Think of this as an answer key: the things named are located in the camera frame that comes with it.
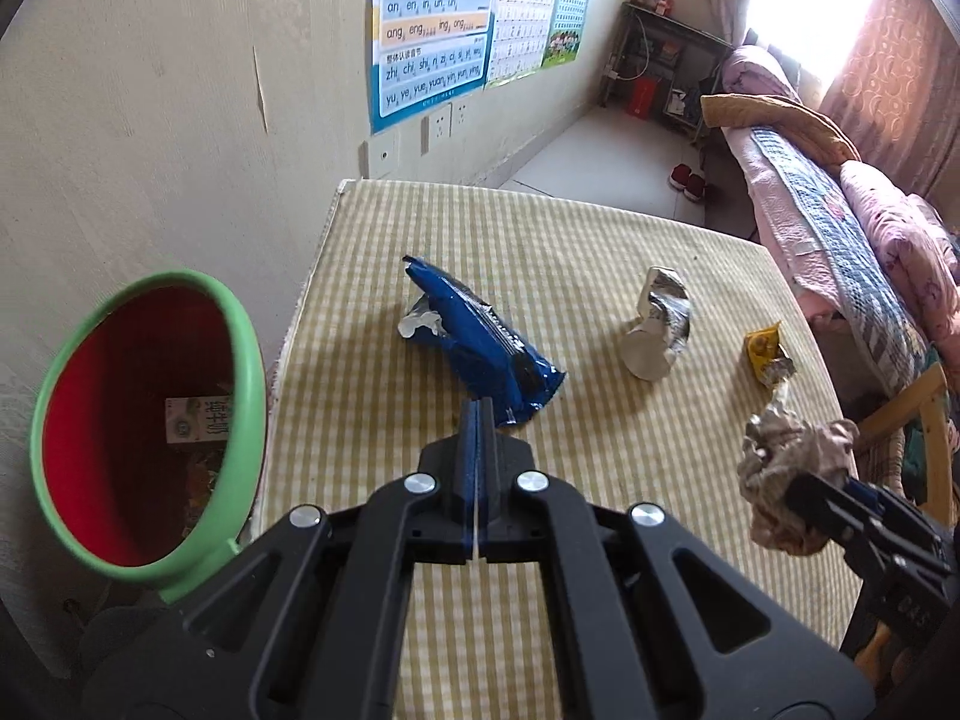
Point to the beige paper wrapper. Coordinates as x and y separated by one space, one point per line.
780 457

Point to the table with checked cloth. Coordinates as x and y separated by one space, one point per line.
562 255

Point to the red bag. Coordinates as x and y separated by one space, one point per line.
642 97

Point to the rolled pink quilt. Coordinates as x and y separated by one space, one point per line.
761 71

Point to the white wall switch panel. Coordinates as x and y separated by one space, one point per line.
383 157

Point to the red slipper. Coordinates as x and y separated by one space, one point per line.
679 176
696 189

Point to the tan blanket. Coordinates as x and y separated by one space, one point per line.
780 120

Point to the red bin with green rim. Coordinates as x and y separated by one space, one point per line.
112 427

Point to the crumpled silver foil wrapper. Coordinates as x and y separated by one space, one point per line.
660 315

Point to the blue snack bag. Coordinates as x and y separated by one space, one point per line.
480 337

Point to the yellow snack wrapper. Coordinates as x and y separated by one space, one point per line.
763 352

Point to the white table wall poster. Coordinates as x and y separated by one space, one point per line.
525 15

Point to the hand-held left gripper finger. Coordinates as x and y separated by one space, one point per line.
471 465
486 465

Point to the wooden chair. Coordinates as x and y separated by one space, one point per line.
934 405

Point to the green bordered wall poster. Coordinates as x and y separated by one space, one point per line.
570 7

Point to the blue lettered wall poster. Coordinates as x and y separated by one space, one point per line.
427 30

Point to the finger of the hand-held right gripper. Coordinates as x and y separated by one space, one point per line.
874 499
817 502

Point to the orange snack wrapper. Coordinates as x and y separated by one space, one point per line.
204 484

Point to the metal storage shelf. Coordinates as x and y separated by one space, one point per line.
675 37

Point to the pink floral quilt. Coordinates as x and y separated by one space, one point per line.
907 240

